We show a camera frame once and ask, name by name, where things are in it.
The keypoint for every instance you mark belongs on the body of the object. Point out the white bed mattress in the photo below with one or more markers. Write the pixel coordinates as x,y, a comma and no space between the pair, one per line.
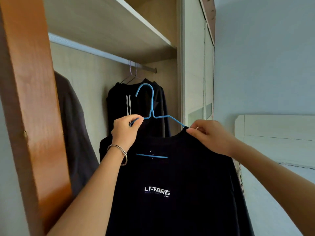
265,208

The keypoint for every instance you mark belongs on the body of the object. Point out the brown wooden wardrobe trim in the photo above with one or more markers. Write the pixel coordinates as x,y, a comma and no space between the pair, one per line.
209,14

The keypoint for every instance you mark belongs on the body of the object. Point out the black printed t-shirt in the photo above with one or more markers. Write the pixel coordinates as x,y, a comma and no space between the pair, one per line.
172,208

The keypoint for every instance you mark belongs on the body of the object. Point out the light wooden wardrobe shelf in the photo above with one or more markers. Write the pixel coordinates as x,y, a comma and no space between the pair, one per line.
110,26

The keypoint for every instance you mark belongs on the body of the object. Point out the white sliding wardrobe door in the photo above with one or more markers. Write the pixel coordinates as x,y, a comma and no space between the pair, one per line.
194,71

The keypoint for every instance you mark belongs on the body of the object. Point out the dark grey hanging garment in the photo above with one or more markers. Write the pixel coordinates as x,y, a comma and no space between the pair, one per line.
73,132

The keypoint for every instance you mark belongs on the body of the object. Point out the orange wooden wardrobe door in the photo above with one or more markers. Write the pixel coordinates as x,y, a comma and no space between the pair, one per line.
32,95

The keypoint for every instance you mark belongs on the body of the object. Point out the person's left fingers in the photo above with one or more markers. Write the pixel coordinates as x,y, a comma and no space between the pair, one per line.
134,120

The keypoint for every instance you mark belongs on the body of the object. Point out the person's right hand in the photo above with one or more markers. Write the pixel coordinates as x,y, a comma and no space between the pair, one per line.
214,137

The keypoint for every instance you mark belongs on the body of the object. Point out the metal closet rod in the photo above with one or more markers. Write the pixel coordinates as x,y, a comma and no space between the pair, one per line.
86,48

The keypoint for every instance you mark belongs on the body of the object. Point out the person's left forearm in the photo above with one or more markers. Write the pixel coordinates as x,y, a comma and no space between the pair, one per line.
93,196

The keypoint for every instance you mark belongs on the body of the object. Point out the person's left hand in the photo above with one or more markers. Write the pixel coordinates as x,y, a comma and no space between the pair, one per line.
123,132

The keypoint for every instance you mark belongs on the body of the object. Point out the black garment with white stripes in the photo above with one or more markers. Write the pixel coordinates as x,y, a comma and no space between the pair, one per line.
115,115

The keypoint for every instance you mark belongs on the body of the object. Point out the person's right forearm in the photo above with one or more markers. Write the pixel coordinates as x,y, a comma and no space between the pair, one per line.
275,179

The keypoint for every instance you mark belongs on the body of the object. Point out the light wooden wardrobe body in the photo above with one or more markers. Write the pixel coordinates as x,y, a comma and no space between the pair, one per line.
93,83

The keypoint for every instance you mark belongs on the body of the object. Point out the person's right thumb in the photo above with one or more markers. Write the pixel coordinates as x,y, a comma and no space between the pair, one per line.
195,134

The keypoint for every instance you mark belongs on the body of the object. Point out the white bed headboard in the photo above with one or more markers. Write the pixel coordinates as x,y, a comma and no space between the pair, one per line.
278,140

